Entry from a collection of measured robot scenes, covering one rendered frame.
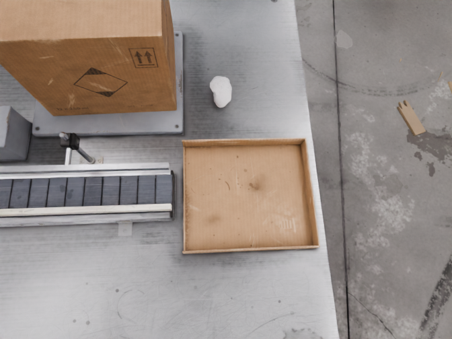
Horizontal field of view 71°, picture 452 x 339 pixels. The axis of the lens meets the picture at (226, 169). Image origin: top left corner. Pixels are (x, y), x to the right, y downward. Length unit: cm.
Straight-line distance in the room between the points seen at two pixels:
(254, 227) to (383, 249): 113
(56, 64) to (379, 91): 176
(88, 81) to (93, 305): 47
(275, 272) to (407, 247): 118
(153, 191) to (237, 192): 20
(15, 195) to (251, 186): 52
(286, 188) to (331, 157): 103
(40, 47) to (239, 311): 64
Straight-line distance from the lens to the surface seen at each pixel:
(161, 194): 72
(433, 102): 223
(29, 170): 72
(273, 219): 76
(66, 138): 70
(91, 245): 79
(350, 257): 172
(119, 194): 74
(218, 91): 83
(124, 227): 77
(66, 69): 70
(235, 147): 79
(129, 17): 63
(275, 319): 76
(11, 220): 81
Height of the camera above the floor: 157
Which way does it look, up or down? 72 degrees down
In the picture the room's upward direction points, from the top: 10 degrees clockwise
